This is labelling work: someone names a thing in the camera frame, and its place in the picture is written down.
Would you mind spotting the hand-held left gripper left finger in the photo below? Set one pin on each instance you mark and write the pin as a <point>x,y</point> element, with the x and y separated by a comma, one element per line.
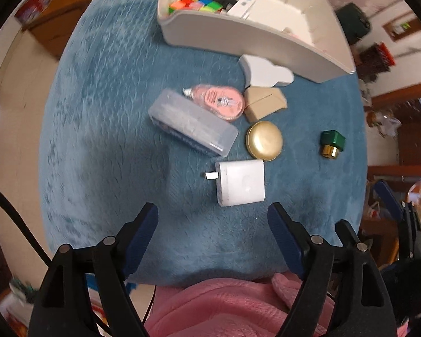
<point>140,238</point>

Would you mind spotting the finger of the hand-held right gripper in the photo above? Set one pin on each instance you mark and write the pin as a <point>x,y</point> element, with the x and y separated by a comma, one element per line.
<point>384,196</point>
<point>345,233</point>

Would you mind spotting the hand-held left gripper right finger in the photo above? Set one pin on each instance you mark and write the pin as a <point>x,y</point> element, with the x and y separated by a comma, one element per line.
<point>287,238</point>

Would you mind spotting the white charger block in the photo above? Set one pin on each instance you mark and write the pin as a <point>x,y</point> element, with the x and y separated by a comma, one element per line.
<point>242,182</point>

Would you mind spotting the green and gold bottle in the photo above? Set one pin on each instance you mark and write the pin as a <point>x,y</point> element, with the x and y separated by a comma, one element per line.
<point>332,143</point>

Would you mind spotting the gold round compact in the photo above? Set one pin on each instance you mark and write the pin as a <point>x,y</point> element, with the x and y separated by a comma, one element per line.
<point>265,140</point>

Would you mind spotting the clear plastic case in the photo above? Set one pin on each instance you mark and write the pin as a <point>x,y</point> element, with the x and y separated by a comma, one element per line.
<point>189,123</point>

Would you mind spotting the beige cardboard box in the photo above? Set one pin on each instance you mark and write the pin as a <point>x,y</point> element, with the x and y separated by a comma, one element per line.
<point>263,103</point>

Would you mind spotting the pink correction tape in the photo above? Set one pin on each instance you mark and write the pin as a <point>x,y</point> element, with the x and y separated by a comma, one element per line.
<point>221,101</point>

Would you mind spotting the white cloud-shaped board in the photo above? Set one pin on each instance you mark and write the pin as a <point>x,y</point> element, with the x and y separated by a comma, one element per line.
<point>263,72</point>

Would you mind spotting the white plastic storage bin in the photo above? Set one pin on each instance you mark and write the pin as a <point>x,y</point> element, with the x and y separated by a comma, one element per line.
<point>266,42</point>

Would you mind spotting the white compact camera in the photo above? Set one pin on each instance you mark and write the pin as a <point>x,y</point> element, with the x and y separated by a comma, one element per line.
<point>244,5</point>

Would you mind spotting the multicoloured puzzle cube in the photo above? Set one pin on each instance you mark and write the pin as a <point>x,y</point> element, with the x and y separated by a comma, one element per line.
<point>193,4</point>

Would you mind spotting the blue plastic stool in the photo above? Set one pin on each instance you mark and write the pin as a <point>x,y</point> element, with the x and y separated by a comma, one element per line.
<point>91,281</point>

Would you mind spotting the pink fleece robe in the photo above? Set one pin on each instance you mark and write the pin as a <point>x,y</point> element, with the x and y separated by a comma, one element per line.
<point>214,309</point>

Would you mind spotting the red lidded jar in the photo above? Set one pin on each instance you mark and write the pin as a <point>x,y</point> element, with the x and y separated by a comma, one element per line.
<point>386,54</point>

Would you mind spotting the wooden side cabinet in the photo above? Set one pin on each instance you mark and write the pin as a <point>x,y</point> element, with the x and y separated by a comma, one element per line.
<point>66,21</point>

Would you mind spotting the red printed tin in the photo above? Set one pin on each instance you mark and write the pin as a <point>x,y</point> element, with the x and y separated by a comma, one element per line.
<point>31,7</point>

